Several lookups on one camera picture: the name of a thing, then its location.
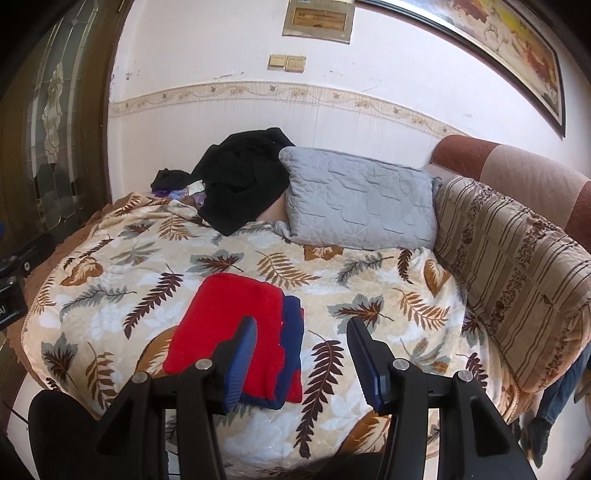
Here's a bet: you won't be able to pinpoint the grey quilted pillow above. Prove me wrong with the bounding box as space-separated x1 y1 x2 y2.
274 145 444 251

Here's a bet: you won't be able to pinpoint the leaf print blanket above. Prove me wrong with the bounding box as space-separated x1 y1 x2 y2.
21 191 514 472

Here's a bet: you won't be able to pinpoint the small black garment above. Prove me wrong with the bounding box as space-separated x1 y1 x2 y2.
151 169 193 193

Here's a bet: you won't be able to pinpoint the brown and pink sofa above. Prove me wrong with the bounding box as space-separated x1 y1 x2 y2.
428 134 591 259

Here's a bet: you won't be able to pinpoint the gold wall panel box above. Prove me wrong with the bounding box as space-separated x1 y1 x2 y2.
282 0 355 45

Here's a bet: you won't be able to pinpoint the framed painting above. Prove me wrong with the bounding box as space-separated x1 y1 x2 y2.
355 0 568 139

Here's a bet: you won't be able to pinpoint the striped beige sofa cover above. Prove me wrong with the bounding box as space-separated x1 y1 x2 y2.
433 174 591 394

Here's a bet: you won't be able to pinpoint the blue jeans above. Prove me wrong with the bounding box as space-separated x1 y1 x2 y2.
529 351 591 468

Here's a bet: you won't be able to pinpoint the dark wooden glass door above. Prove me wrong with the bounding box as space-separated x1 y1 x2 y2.
0 0 136 264

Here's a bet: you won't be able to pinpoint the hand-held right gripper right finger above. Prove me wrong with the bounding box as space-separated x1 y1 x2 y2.
346 318 539 480

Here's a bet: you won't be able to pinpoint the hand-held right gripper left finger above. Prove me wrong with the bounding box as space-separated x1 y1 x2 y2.
95 316 259 480

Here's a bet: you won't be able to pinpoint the large black garment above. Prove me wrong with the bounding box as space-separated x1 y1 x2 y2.
191 128 296 237

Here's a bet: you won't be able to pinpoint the red and blue knit sweater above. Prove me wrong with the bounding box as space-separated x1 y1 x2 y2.
163 272 305 411

